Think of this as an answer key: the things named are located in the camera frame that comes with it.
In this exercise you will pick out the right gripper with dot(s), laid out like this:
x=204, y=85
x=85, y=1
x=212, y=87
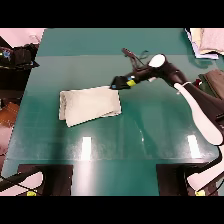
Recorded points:
x=122, y=82

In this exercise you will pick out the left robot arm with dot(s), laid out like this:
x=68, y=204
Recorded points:
x=23, y=181

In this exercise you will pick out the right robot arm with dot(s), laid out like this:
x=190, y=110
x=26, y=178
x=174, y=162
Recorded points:
x=196, y=106

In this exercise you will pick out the lavender garment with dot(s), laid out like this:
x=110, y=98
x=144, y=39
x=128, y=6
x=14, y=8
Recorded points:
x=200, y=53

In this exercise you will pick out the cream garment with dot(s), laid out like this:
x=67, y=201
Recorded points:
x=196, y=36

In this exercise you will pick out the brown garment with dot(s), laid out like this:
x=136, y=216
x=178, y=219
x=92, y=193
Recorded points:
x=216, y=78

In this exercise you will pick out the beige garment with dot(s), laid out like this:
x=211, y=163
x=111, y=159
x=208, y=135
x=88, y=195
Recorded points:
x=213, y=40

